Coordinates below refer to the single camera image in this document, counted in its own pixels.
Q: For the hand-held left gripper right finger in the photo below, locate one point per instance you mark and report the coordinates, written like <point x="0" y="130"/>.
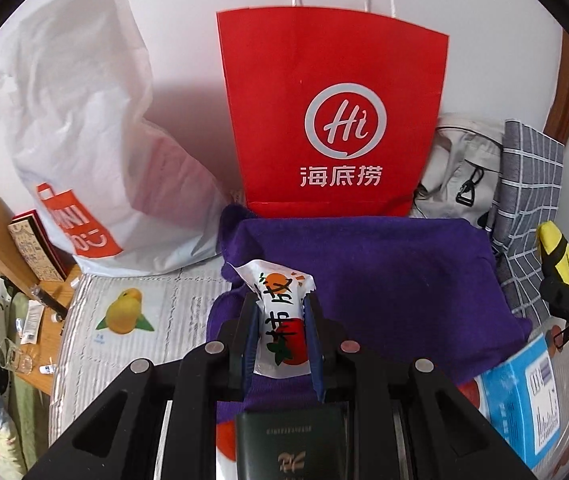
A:
<point x="315" y="342"/>

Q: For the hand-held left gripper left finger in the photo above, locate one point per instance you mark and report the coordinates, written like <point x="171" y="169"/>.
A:
<point x="249" y="332"/>

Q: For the white orange-print snack packet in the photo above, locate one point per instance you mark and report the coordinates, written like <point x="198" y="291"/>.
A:
<point x="284" y="310"/>

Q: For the purple towel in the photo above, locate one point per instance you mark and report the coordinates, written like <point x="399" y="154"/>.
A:
<point x="389" y="280"/>

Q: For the blue white packet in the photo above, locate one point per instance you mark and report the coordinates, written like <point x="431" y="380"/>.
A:
<point x="509" y="400"/>

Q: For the dark green box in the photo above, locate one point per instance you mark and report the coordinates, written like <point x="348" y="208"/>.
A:
<point x="289" y="440"/>

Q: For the grey checked cushion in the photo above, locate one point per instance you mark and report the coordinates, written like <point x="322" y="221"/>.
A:
<point x="519" y="185"/>

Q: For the fruit print bed sheet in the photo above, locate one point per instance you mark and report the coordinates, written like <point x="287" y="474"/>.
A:
<point x="129" y="340"/>

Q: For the beige fabric bag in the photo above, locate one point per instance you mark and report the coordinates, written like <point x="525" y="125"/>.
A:
<point x="449" y="170"/>

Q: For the wooden nightstand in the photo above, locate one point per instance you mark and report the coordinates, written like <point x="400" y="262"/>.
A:
<point x="72" y="280"/>

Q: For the black tube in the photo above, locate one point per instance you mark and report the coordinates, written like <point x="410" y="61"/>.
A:
<point x="47" y="297"/>

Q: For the white tube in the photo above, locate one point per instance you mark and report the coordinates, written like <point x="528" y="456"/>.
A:
<point x="33" y="325"/>

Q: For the patterned red-edged book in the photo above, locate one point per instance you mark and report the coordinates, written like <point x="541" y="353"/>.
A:
<point x="34" y="250"/>

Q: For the clear glass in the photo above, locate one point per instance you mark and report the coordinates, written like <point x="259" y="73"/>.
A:
<point x="20" y="357"/>

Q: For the white plastic bag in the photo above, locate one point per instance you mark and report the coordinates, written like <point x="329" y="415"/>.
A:
<point x="79" y="110"/>

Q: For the red paper bag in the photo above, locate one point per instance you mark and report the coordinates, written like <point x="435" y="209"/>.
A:
<point x="314" y="60"/>

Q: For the brown wooden door frame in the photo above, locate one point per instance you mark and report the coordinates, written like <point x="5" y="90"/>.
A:
<point x="567" y="90"/>

